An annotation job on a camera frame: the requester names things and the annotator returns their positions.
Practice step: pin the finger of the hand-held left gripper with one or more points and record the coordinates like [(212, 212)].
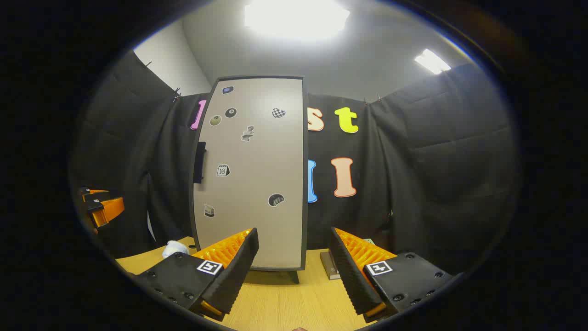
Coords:
[(108, 210), (94, 196)]

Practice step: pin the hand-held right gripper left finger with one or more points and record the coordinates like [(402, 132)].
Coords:
[(239, 271)]

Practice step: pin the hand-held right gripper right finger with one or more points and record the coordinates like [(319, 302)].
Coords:
[(349, 276)]

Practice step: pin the grey cabinet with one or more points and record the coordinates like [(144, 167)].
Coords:
[(294, 277)]

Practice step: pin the beige cabinet door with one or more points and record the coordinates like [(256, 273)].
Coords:
[(252, 184)]

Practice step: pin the beige flat box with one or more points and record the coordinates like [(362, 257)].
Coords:
[(328, 265)]

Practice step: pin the white crumpled cloth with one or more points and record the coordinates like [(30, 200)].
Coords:
[(175, 248)]

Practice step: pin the black backdrop cloth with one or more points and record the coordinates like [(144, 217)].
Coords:
[(436, 184)]

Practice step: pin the small ceiling light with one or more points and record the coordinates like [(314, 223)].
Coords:
[(432, 61)]

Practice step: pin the large ceiling light panel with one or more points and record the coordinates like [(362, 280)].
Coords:
[(296, 18)]

